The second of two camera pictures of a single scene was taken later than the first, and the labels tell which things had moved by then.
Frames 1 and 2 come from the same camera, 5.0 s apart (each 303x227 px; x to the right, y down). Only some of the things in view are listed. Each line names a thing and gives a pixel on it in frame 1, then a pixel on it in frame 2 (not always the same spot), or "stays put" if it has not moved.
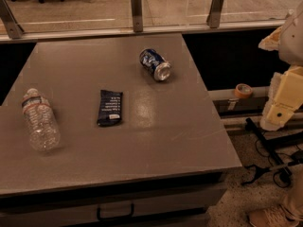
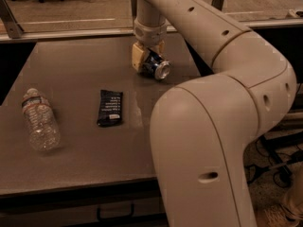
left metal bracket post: x=14 y=29 stays put
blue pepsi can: x=155 y=64 stays put
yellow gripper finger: x=285 y=97 → x=137 y=54
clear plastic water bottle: x=43 y=128 stays put
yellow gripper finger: x=273 y=41 → x=161 y=47
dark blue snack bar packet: x=110 y=108 stays put
